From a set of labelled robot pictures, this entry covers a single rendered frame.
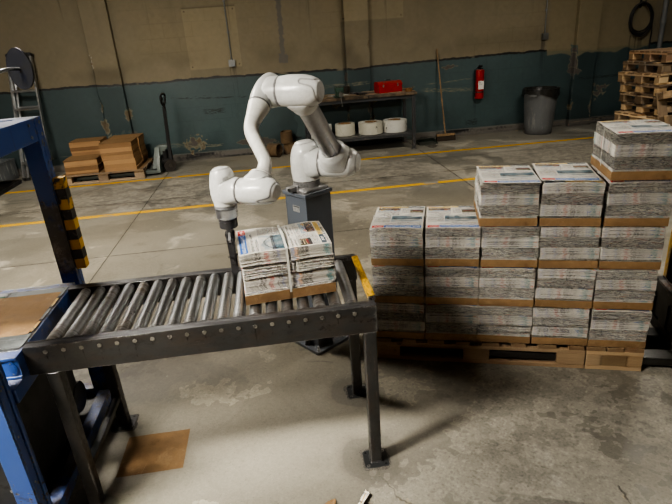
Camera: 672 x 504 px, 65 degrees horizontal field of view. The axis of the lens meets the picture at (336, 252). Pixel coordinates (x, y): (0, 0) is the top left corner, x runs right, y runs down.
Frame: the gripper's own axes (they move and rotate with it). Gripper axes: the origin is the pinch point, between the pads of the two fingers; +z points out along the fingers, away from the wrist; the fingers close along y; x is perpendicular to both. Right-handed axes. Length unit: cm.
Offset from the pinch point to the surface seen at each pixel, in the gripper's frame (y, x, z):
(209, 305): -10.1, 11.6, 13.2
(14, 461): -47, 83, 48
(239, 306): -14.4, -0.9, 13.1
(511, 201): 32, -137, -4
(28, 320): -4, 85, 13
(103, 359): -27, 51, 22
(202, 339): -27.4, 13.5, 18.7
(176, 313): -13.6, 24.4, 13.3
